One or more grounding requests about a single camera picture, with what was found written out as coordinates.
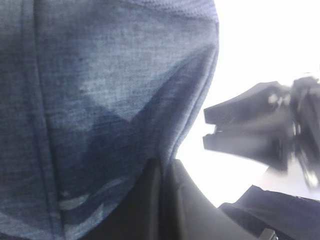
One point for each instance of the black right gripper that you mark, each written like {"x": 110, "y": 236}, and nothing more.
{"x": 264, "y": 108}

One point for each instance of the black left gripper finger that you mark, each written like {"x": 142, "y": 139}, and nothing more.
{"x": 137, "y": 216}

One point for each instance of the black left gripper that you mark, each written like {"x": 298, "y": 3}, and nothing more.
{"x": 257, "y": 215}

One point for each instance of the dark blue lunch bag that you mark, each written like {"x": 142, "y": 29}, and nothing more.
{"x": 90, "y": 90}

